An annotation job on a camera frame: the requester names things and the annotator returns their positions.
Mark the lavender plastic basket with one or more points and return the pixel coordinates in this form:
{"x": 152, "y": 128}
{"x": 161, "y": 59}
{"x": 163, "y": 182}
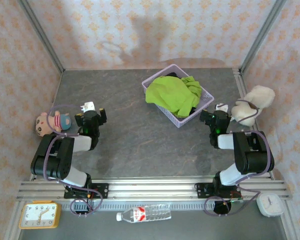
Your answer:
{"x": 180, "y": 122}

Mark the lime green shorts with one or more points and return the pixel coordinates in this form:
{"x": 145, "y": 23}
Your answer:
{"x": 170, "y": 92}

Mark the navy blue garment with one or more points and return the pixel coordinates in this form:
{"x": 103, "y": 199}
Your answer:
{"x": 173, "y": 74}

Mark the white plush bear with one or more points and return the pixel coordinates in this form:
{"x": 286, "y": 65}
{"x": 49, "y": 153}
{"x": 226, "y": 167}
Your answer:
{"x": 257, "y": 100}

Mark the cartoon boy plush doll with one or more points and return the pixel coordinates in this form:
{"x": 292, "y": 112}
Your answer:
{"x": 43, "y": 125}

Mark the black connector box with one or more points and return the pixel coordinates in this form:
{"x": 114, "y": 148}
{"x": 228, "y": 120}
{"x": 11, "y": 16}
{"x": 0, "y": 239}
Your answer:
{"x": 221, "y": 209}
{"x": 80, "y": 207}

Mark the white square clock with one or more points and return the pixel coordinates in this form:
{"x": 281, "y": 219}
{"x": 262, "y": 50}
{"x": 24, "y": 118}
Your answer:
{"x": 270, "y": 204}

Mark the yellow alarm clock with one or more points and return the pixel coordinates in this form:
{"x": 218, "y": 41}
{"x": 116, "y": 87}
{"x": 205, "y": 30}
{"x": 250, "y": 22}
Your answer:
{"x": 38, "y": 215}

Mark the clear plastic water bottle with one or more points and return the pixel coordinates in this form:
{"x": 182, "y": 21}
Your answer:
{"x": 145, "y": 213}

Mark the aluminium frame post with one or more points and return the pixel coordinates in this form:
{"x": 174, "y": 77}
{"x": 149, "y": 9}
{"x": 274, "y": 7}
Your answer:
{"x": 42, "y": 37}
{"x": 262, "y": 37}

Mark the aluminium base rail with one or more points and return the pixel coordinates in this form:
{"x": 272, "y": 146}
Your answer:
{"x": 150, "y": 188}

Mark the aluminium frame leg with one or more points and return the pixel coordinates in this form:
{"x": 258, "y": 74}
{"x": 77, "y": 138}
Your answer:
{"x": 291, "y": 222}
{"x": 13, "y": 222}

